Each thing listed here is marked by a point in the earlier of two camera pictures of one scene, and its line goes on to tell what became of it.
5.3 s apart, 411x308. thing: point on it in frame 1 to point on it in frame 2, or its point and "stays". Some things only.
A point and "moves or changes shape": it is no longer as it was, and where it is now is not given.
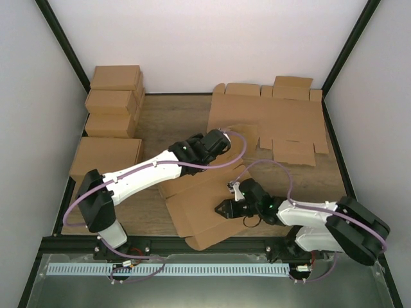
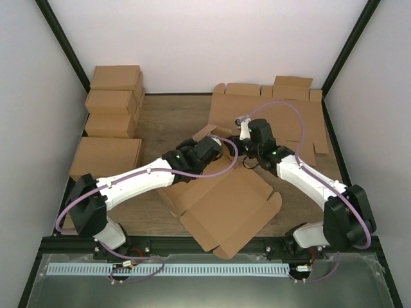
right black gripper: [229, 208] to [236, 142]
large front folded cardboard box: [105, 154] stays
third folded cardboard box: [110, 125] stays
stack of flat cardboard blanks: [291, 115] stays
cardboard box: [191, 201] moves or changes shape
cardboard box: [117, 78] stays
